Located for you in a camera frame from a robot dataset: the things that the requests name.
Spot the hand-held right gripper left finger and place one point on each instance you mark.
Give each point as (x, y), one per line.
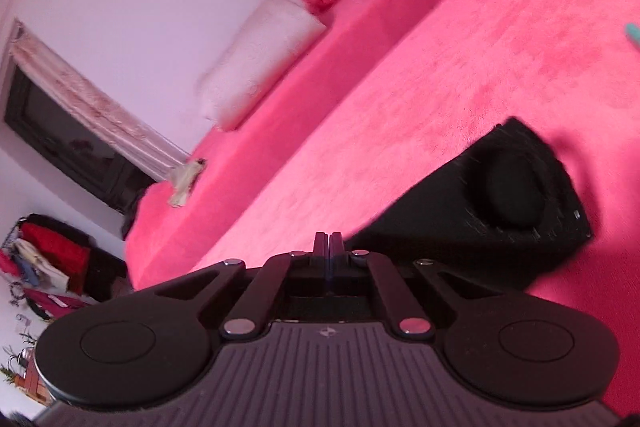
(321, 252)

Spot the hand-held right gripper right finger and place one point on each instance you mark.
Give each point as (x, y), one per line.
(336, 252)

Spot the black pants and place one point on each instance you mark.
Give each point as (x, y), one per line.
(510, 207)

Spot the pink bed with pillow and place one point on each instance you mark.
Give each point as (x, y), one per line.
(280, 127)

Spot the yellow-green cloth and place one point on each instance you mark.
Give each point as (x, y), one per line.
(185, 182)

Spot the pink bed with wide blanket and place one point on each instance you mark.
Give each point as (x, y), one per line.
(450, 82)

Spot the white embossed pillow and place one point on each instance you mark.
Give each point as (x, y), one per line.
(255, 57)

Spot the red garment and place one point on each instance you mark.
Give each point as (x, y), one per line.
(60, 252)

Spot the pale patterned curtain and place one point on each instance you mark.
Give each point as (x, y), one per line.
(100, 107)

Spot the pink bag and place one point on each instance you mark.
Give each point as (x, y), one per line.
(52, 302)

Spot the small teal object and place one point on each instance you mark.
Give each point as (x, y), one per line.
(634, 34)

